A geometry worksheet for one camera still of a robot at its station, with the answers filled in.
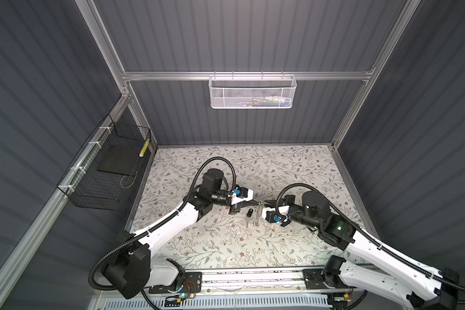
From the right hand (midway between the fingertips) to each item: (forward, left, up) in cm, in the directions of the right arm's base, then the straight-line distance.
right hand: (270, 198), depth 70 cm
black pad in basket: (+13, +56, +9) cm, 58 cm away
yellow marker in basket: (+22, +52, +5) cm, 57 cm away
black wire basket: (+8, +63, +5) cm, 64 cm away
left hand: (0, +4, -2) cm, 5 cm away
